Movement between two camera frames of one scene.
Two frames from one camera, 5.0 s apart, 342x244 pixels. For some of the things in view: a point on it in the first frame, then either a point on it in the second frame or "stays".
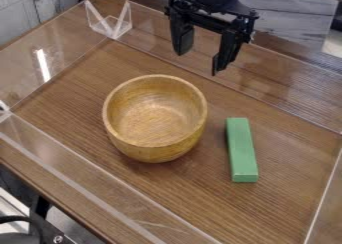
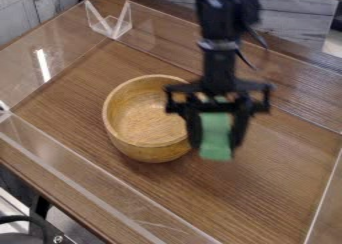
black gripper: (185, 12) to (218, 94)
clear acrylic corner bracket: (109, 25) stays
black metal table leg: (43, 231) stays
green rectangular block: (241, 150) to (217, 138)
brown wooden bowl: (154, 117) stays
